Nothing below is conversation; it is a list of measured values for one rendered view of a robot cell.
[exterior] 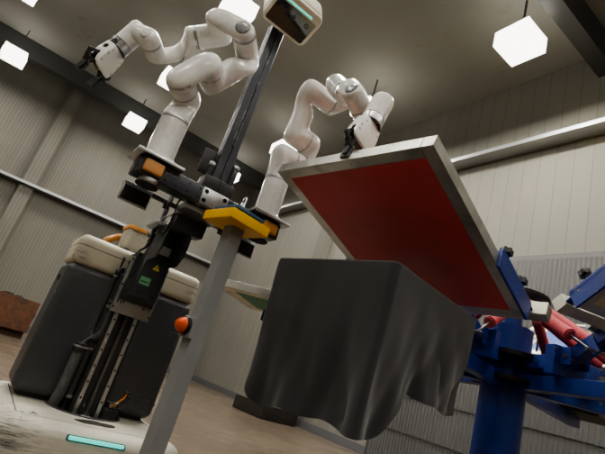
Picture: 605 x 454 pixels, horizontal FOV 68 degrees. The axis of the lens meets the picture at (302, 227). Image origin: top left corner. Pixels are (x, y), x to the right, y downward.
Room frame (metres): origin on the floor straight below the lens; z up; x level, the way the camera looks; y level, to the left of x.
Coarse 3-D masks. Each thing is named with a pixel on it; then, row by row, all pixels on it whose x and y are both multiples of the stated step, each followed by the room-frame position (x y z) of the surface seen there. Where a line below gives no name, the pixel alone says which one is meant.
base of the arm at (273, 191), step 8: (264, 184) 1.60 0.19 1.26; (272, 184) 1.58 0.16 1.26; (280, 184) 1.59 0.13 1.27; (264, 192) 1.59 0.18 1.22; (272, 192) 1.58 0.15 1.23; (280, 192) 1.59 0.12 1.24; (264, 200) 1.58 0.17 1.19; (272, 200) 1.58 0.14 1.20; (280, 200) 1.60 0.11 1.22; (264, 208) 1.58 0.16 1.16; (272, 208) 1.59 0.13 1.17; (280, 208) 1.63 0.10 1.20
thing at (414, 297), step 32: (416, 288) 1.14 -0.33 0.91; (416, 320) 1.17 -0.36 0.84; (448, 320) 1.27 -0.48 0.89; (384, 352) 1.10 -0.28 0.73; (416, 352) 1.20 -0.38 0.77; (448, 352) 1.30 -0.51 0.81; (384, 384) 1.13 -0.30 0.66; (416, 384) 1.25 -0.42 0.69; (448, 384) 1.32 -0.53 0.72; (384, 416) 1.15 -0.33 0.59
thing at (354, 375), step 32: (288, 288) 1.33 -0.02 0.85; (320, 288) 1.24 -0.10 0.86; (352, 288) 1.16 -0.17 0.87; (384, 288) 1.08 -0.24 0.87; (288, 320) 1.31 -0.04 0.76; (320, 320) 1.22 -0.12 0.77; (352, 320) 1.15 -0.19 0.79; (384, 320) 1.08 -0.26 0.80; (256, 352) 1.39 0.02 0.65; (288, 352) 1.29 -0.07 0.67; (320, 352) 1.20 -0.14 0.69; (352, 352) 1.13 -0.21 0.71; (256, 384) 1.36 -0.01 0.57; (288, 384) 1.26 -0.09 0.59; (320, 384) 1.19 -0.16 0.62; (352, 384) 1.12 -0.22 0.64; (320, 416) 1.19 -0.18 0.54; (352, 416) 1.09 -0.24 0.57
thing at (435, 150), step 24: (408, 144) 1.04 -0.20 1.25; (432, 144) 0.98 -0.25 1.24; (288, 168) 1.37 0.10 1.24; (312, 168) 1.30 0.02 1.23; (336, 168) 1.24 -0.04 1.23; (432, 168) 1.05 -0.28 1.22; (456, 192) 1.09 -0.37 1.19; (336, 240) 1.63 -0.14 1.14; (480, 240) 1.22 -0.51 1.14; (504, 288) 1.38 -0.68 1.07; (480, 312) 1.59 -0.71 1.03; (504, 312) 1.51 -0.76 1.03
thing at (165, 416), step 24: (216, 216) 1.11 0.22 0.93; (240, 216) 1.08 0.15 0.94; (240, 240) 1.15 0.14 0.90; (216, 264) 1.13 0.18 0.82; (216, 288) 1.14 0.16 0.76; (192, 312) 1.15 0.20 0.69; (192, 336) 1.12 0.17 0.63; (192, 360) 1.14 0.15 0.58; (168, 384) 1.14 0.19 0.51; (168, 408) 1.13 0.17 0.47; (168, 432) 1.14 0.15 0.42
